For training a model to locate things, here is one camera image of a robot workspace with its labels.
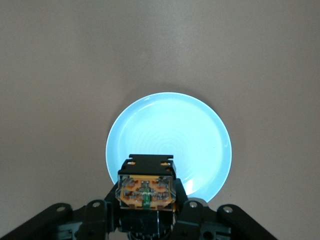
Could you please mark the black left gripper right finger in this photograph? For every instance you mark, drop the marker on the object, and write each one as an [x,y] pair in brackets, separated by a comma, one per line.
[195,215]

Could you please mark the light blue round plate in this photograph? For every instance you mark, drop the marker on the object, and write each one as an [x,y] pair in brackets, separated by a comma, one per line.
[170,125]

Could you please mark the black and orange push-button switch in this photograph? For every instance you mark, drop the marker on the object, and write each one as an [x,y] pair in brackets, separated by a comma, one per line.
[146,170]

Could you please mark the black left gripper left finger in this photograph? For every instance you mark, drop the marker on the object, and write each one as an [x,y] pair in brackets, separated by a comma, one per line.
[95,212]

